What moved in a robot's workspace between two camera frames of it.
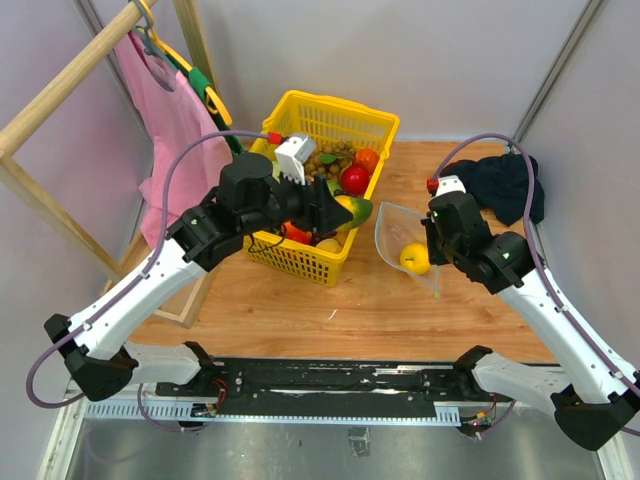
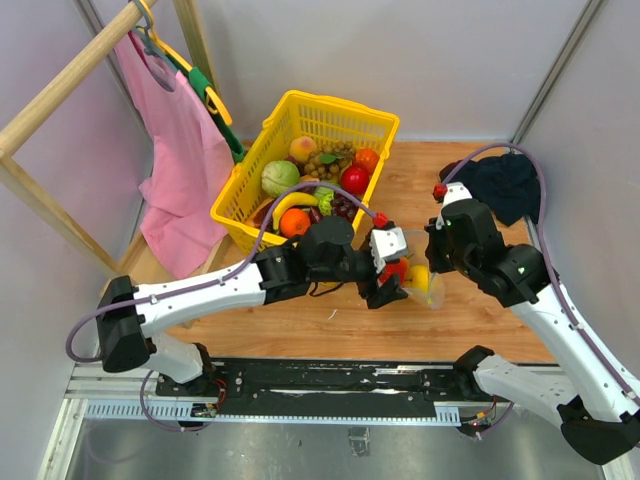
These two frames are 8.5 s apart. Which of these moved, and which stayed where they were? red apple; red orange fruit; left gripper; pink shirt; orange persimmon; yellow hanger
Moved: red orange fruit; left gripper
Stayed: red apple; yellow hanger; pink shirt; orange persimmon
